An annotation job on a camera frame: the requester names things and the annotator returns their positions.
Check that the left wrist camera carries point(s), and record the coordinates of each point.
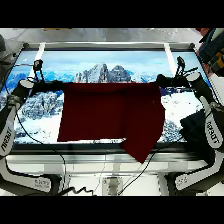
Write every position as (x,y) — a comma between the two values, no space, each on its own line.
(38,65)

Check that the heap of clothes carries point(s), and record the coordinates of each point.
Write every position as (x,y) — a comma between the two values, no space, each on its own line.
(213,50)

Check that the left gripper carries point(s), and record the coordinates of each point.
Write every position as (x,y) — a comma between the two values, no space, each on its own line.
(51,86)

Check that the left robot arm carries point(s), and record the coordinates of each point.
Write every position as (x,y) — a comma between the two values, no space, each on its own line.
(7,128)

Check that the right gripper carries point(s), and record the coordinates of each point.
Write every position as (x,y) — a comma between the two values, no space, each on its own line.
(167,81)

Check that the dark red garment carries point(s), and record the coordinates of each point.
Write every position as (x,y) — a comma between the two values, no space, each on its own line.
(106,113)

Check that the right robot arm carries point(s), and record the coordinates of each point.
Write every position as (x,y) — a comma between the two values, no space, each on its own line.
(213,130)

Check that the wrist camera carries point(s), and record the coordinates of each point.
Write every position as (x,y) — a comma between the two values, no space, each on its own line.
(38,65)
(181,63)

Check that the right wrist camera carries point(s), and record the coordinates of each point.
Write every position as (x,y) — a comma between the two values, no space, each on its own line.
(181,63)

